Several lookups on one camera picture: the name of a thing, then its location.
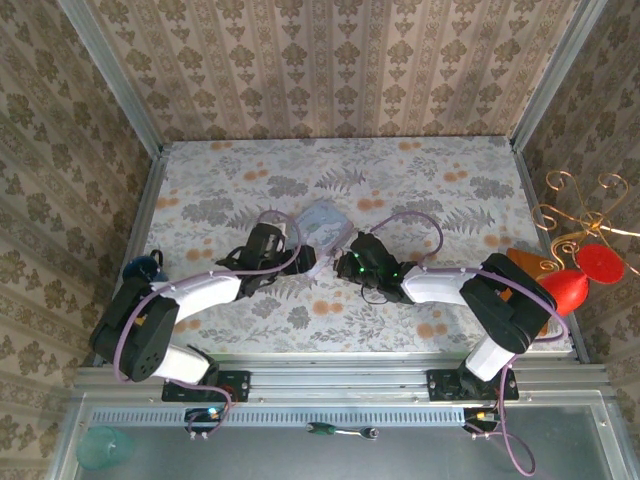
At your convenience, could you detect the dark blue round object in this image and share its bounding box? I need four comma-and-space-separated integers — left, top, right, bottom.
123, 253, 169, 281

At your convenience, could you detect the orange wooden block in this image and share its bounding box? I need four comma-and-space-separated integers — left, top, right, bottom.
505, 248, 564, 337

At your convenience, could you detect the black power connector block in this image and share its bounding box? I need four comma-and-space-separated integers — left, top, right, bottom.
183, 407, 227, 426
463, 407, 505, 427

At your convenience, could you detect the red plastic goblet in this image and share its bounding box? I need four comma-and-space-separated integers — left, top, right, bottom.
539, 243, 626, 317

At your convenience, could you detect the grey metal tray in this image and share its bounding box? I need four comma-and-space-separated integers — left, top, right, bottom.
47, 391, 634, 480

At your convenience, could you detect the translucent green cup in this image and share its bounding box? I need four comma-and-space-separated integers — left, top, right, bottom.
76, 425, 135, 471

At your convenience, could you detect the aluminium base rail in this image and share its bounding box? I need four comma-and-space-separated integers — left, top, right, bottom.
74, 352, 611, 404

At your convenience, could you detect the aluminium table side rail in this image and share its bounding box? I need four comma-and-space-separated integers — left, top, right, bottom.
512, 142, 591, 364
92, 144, 171, 369

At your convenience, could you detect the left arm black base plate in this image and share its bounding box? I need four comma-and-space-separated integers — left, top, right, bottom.
161, 369, 251, 403

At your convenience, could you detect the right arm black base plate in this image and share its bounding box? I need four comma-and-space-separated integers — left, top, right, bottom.
427, 368, 520, 401

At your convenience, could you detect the slotted grey cable duct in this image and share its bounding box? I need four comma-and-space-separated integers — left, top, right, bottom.
89, 404, 469, 427

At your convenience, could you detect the green-handled ratchet wrench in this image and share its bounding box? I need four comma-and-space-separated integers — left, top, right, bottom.
305, 421, 380, 441

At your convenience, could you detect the gold wire ornament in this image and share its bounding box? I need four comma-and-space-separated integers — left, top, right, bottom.
530, 169, 640, 279

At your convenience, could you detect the aluminium corner post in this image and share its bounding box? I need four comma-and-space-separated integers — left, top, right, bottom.
57, 0, 169, 154
508, 0, 610, 153

